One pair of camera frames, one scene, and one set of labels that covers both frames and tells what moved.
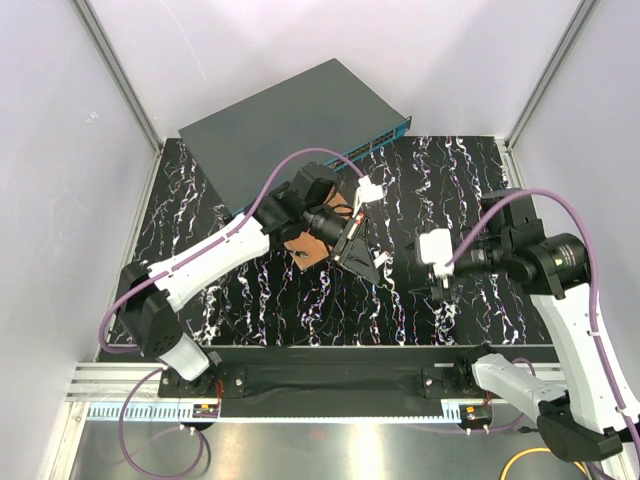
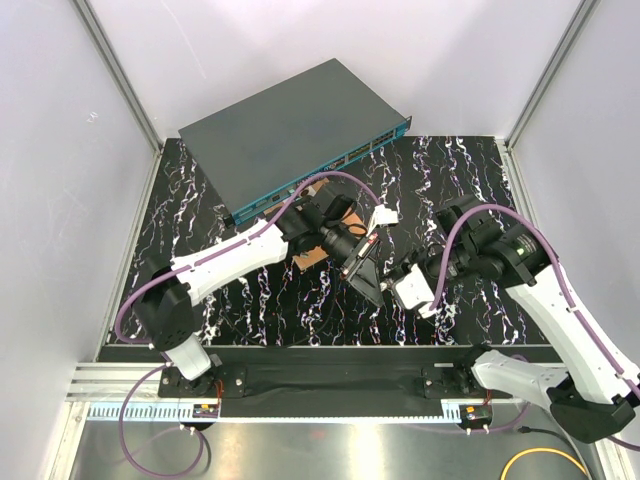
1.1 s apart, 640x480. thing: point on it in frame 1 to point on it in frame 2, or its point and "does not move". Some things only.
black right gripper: [438, 292] to [406, 263]
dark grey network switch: [326, 108] does not move
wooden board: [307, 244] does not move
